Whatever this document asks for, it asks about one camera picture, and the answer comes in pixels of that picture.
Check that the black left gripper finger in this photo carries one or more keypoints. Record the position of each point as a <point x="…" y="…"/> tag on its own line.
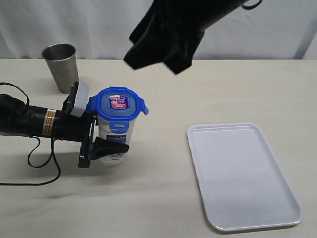
<point x="102" y="148"/>

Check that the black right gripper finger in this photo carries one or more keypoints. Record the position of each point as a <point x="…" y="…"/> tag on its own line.
<point x="144" y="53"/>
<point x="182" y="50"/>

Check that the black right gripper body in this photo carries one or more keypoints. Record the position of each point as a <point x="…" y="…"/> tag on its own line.
<point x="179" y="20"/>

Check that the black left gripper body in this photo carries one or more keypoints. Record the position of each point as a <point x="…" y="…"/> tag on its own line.
<point x="71" y="128"/>

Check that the clear plastic bottle container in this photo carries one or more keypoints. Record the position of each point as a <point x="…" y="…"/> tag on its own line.
<point x="115" y="131"/>

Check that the blue snap-lock lid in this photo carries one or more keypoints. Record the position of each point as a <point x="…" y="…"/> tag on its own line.
<point x="117" y="103"/>

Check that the stainless steel cup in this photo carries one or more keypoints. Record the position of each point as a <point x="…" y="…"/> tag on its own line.
<point x="61" y="61"/>

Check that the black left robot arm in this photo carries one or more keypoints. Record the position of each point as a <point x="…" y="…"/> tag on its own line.
<point x="18" y="118"/>

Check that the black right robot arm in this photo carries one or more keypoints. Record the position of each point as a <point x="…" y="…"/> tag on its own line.
<point x="222" y="8"/>

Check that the white backdrop curtain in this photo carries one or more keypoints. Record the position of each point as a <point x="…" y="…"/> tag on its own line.
<point x="99" y="29"/>

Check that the white rectangular tray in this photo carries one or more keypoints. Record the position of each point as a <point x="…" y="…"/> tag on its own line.
<point x="240" y="180"/>

